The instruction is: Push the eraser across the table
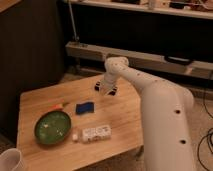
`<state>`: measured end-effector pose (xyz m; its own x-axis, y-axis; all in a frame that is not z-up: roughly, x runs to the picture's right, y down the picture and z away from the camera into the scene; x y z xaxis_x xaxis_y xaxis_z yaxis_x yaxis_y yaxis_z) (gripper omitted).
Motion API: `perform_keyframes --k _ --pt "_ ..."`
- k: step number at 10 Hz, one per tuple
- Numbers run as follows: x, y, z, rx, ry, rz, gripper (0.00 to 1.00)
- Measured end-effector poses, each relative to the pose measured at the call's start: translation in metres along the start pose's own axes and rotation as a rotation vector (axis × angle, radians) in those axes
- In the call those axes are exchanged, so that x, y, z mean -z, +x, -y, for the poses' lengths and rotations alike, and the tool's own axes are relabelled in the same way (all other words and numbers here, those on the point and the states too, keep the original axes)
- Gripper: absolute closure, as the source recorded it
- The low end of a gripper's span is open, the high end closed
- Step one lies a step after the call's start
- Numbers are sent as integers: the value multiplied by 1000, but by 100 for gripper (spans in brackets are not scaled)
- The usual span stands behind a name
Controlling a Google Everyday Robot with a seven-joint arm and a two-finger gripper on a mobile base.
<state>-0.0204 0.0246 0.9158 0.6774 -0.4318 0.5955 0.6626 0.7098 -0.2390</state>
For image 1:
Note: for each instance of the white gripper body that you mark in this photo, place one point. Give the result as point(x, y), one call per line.
point(107, 84)

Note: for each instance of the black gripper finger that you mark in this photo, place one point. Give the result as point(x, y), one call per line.
point(113, 91)
point(97, 86)

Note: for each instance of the blue eraser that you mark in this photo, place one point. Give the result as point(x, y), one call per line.
point(84, 108)

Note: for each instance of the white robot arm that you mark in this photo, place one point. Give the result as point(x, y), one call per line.
point(163, 106)

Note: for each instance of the wooden low table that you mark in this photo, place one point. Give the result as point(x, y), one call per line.
point(121, 112)

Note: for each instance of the metal stand pole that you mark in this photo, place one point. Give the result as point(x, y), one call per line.
point(76, 37)

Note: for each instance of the small white cube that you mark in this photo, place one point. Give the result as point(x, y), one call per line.
point(75, 137)

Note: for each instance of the green bowl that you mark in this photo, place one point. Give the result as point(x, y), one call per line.
point(52, 127)

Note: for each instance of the white cup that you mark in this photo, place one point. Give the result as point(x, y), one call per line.
point(12, 160)

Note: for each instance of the grey bench rail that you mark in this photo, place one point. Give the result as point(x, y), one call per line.
point(138, 59)

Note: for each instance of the black handle on rail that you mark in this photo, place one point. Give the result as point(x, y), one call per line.
point(178, 61)

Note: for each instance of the wall shelf with clutter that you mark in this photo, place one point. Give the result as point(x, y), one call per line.
point(142, 8)

